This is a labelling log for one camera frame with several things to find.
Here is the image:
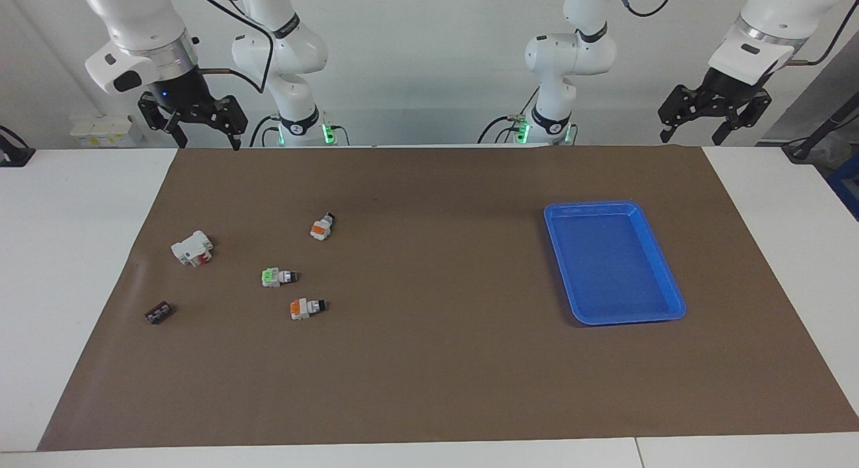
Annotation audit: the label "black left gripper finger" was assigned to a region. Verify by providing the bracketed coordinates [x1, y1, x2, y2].
[658, 84, 705, 144]
[711, 91, 772, 146]

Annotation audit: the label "white circuit breaker red lever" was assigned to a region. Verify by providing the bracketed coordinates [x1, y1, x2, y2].
[170, 230, 214, 268]

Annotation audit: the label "grey slanted panel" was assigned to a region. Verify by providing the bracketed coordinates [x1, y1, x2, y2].
[765, 32, 859, 146]

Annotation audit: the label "blue crate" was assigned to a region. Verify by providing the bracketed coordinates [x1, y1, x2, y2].
[827, 156, 859, 222]

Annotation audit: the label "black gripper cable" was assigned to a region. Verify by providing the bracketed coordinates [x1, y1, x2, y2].
[614, 0, 859, 67]
[191, 0, 277, 95]

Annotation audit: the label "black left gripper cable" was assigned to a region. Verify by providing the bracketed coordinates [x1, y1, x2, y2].
[614, 0, 859, 67]

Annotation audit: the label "blue plastic tray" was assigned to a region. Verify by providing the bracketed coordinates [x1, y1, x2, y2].
[544, 200, 687, 326]

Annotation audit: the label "black table clamp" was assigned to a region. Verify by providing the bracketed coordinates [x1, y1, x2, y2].
[0, 126, 36, 168]

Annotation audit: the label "black right base cable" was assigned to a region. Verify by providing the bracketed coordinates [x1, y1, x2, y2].
[250, 113, 279, 148]

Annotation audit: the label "brown table mat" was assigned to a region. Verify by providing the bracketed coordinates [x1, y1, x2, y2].
[37, 144, 859, 452]

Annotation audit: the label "green selector switch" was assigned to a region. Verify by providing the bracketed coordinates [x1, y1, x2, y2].
[261, 267, 298, 289]

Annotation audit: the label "white wall socket boxes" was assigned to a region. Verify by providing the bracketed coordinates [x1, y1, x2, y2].
[70, 114, 145, 148]

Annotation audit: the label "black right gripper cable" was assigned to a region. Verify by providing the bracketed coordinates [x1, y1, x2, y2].
[191, 0, 277, 95]

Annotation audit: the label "black base cable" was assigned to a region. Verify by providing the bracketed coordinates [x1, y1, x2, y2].
[478, 85, 541, 144]
[250, 113, 279, 148]

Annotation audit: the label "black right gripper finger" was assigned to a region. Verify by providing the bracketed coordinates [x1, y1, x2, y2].
[138, 92, 189, 148]
[209, 95, 249, 151]

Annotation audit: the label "black left base cable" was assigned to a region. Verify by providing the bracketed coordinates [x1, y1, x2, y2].
[478, 85, 541, 144]

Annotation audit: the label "black stand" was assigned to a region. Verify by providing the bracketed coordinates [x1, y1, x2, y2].
[782, 92, 859, 163]

